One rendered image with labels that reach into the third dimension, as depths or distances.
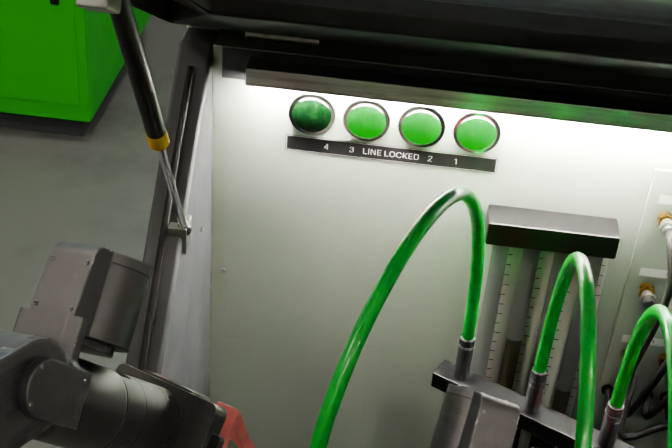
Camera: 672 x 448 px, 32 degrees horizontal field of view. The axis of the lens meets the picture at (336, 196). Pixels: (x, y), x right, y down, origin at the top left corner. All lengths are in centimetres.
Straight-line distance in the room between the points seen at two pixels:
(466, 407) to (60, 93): 297
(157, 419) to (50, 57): 299
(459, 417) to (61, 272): 35
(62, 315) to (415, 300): 73
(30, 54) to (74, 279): 303
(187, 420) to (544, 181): 62
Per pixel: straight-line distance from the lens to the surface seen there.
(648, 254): 137
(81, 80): 376
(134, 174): 371
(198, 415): 82
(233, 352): 150
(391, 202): 133
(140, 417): 80
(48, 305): 76
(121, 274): 77
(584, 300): 105
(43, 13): 369
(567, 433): 134
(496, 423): 94
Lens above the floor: 202
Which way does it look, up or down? 34 degrees down
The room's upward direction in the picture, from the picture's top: 5 degrees clockwise
